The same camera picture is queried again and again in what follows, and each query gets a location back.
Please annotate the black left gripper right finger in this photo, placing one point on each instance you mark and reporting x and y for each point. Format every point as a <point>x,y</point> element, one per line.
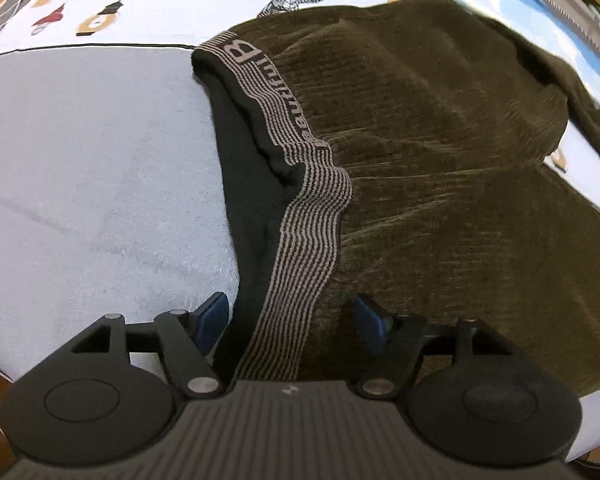
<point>398,344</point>

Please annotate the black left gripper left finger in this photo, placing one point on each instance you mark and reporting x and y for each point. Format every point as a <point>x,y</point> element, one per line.
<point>158,360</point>

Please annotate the olive corduroy pants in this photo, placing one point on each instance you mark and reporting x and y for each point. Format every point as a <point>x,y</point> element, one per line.
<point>399,151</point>

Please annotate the printed white grey bedsheet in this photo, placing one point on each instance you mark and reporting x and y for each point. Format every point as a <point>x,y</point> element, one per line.
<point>110,180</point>

